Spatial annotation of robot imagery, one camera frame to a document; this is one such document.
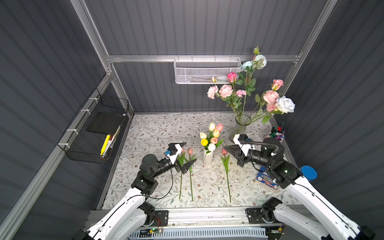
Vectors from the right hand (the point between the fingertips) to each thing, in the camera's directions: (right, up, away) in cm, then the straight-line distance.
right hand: (229, 146), depth 66 cm
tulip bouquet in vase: (-8, +2, +2) cm, 8 cm away
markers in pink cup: (+36, +4, +25) cm, 44 cm away
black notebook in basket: (-61, +11, +10) cm, 63 cm away
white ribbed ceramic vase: (-8, -9, +17) cm, 21 cm away
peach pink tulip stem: (-18, -21, +21) cm, 35 cm away
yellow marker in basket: (-58, 0, +5) cm, 59 cm away
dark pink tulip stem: (+4, -13, +26) cm, 29 cm away
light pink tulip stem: (-21, -6, -3) cm, 22 cm away
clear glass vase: (+14, +13, +26) cm, 32 cm away
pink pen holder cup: (+37, +2, +25) cm, 44 cm away
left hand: (-17, -3, +1) cm, 17 cm away
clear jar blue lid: (+38, -12, +3) cm, 40 cm away
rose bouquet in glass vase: (+15, +21, +19) cm, 31 cm away
